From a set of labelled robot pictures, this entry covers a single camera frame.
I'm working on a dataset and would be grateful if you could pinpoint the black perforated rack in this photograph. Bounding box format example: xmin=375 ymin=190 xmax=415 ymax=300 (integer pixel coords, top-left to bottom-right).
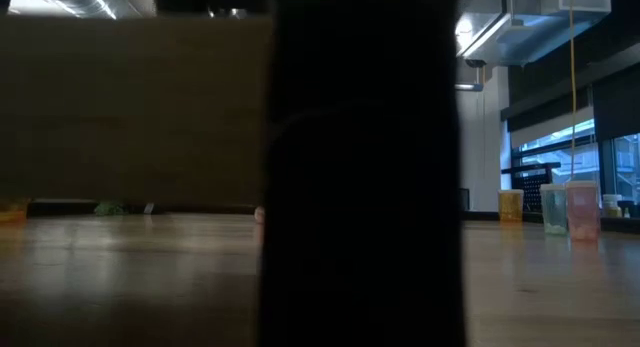
xmin=501 ymin=161 xmax=562 ymax=213

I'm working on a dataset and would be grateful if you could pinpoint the green succulent plant in pot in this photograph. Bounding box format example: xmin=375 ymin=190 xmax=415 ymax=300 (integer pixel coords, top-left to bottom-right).
xmin=93 ymin=201 xmax=126 ymax=217

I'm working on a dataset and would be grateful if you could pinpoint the white lidded jar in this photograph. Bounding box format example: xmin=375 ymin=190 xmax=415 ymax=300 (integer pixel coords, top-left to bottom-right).
xmin=601 ymin=193 xmax=624 ymax=219

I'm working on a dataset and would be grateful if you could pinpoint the yellow hanging cord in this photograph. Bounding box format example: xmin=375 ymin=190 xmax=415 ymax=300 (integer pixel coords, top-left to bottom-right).
xmin=568 ymin=0 xmax=578 ymax=183

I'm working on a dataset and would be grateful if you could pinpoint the silver ceiling air duct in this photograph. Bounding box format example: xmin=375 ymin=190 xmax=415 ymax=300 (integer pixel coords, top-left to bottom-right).
xmin=454 ymin=0 xmax=614 ymax=68

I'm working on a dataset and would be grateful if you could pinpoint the black aluminium table frame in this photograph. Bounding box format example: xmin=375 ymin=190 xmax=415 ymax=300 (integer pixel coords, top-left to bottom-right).
xmin=27 ymin=201 xmax=640 ymax=234

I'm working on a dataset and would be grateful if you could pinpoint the clear greenish plastic cup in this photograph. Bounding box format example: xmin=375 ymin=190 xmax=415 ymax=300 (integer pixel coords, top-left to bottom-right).
xmin=538 ymin=183 xmax=569 ymax=237

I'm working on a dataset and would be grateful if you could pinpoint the black roller blind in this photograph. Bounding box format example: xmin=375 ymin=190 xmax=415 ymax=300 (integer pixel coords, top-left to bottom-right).
xmin=592 ymin=61 xmax=640 ymax=143

